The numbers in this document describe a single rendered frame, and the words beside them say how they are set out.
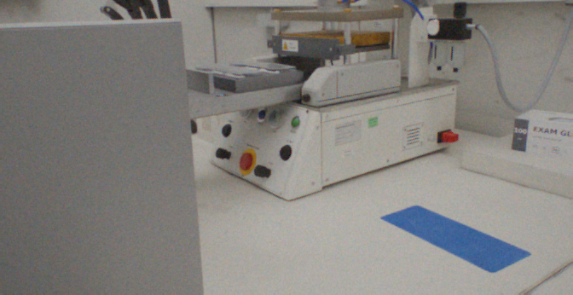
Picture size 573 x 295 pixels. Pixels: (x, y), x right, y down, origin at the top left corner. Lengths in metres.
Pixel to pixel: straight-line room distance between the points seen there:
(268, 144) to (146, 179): 0.61
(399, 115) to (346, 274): 0.50
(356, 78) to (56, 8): 1.62
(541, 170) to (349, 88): 0.41
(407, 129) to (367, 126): 0.13
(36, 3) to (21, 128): 1.95
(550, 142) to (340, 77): 0.47
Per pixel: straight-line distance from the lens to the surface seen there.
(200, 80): 0.97
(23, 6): 2.37
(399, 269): 0.77
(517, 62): 1.47
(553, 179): 1.11
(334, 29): 1.19
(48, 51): 0.43
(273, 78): 0.98
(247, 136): 1.13
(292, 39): 1.17
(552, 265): 0.85
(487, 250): 0.85
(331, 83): 1.00
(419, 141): 1.23
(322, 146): 1.00
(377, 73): 1.09
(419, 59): 1.21
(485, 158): 1.17
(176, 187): 0.49
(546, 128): 1.19
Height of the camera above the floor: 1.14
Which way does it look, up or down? 15 degrees down
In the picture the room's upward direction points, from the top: 2 degrees counter-clockwise
